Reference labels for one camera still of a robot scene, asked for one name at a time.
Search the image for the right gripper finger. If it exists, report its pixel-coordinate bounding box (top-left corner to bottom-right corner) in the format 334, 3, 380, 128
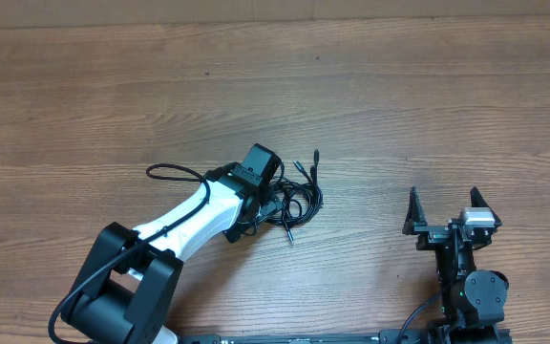
402, 186, 427, 235
470, 186, 501, 227

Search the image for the black USB cable coil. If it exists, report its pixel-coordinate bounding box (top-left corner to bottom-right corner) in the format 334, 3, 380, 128
255, 161, 305, 247

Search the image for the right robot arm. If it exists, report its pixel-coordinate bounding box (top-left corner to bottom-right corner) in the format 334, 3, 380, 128
396, 187, 512, 343

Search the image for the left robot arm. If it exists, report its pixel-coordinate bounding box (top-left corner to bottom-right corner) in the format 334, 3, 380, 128
48, 144, 284, 344

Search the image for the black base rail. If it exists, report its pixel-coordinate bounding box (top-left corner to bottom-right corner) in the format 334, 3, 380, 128
174, 329, 432, 344

